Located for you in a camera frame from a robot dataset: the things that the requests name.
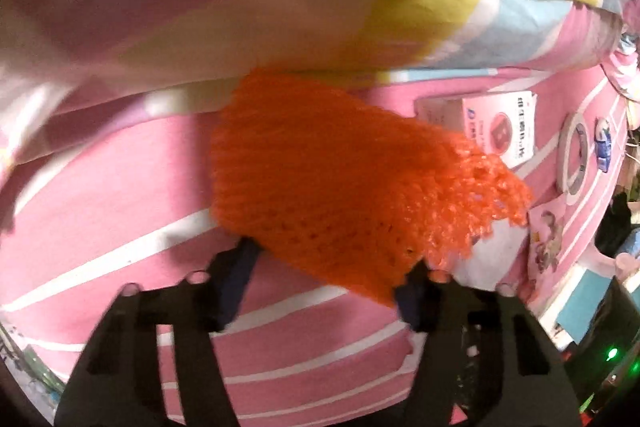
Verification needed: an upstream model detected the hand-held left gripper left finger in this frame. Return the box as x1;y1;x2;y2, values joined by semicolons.
54;238;265;427

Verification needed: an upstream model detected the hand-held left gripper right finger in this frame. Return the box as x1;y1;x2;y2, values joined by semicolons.
393;260;585;427

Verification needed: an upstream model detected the orange foam fruit net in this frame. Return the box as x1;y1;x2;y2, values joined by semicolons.
210;68;534;308

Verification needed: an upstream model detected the pink striped bed sheet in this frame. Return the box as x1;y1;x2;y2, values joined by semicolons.
0;2;632;427

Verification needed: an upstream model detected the cartoon printed packet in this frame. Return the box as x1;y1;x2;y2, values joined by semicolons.
525;199;568;278

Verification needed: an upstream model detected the white and pink box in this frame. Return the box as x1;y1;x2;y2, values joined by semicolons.
415;91;539;170

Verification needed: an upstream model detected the white tape roll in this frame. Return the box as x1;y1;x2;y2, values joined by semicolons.
556;112;593;206

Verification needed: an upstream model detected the small blue and white toy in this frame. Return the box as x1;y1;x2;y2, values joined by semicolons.
594;117;614;172

